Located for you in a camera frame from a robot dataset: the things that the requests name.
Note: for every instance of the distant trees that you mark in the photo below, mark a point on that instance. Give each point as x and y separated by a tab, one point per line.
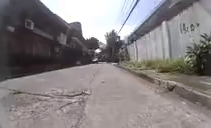
108	45

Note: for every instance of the grey concrete road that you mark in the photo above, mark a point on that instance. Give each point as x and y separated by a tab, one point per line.
106	96

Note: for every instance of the grass strip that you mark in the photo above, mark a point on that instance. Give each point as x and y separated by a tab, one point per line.
159	65

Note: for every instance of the concrete kerb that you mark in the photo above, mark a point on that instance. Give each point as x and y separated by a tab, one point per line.
166	85

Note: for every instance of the dark building with air conditioners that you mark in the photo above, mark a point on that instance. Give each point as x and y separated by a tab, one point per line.
33	43

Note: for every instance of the grey concrete sidewalk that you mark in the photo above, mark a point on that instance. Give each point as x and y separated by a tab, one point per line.
193	81

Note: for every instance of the green leafy bush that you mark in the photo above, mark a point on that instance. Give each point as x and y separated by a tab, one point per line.
203	53

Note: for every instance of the white corrugated wall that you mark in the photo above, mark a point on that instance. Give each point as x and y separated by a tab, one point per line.
173	36

